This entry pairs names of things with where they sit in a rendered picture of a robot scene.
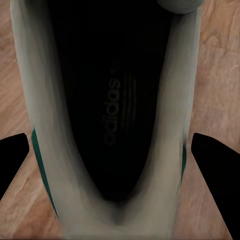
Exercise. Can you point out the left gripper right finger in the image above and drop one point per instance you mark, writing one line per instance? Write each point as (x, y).
(220, 167)

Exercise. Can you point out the gym shoe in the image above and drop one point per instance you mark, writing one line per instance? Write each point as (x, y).
(109, 89)

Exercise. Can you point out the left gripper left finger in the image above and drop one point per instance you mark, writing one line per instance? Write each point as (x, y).
(13, 151)

